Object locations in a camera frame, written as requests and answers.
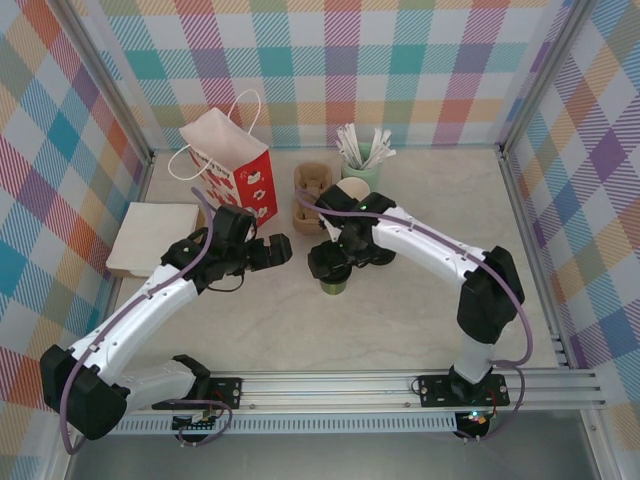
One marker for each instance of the green cup with black lid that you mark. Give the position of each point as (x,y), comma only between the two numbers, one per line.
(334,287)

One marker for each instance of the red white paper bag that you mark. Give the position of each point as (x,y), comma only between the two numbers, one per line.
(250,185)

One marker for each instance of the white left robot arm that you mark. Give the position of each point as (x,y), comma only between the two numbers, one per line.
(130,325)

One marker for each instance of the black cup lid stack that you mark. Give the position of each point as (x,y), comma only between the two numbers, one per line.
(382,259)

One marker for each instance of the stack of paper cups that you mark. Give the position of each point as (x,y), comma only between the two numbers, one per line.
(352,189)

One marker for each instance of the mint green straw holder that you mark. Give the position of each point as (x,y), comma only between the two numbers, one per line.
(367,175)

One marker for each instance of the brown pulp cup carrier stack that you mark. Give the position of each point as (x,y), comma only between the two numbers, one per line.
(312,175)

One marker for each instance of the white napkin stack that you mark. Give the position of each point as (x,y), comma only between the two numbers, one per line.
(150,235)

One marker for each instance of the paper wrapped straw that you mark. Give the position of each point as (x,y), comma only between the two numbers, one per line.
(345,145)
(350,144)
(386,154)
(355,142)
(382,142)

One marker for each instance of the left circuit board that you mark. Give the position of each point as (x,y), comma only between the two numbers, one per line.
(195,425)

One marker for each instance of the circuit board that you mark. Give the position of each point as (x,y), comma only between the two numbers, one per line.
(195,425)
(477,419)

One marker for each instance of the right circuit board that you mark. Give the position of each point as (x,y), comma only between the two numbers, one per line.
(477,419)

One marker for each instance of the aluminium frame side rail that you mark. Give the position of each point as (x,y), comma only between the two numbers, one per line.
(535,250)
(142,175)

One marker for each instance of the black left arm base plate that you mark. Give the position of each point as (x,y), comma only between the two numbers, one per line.
(227,392)

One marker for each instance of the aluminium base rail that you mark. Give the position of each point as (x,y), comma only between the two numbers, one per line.
(325,387)

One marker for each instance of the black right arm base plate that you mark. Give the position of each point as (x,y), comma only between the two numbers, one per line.
(435,390)

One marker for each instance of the aluminium frame post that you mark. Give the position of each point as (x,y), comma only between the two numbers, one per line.
(107,80)
(542,80)

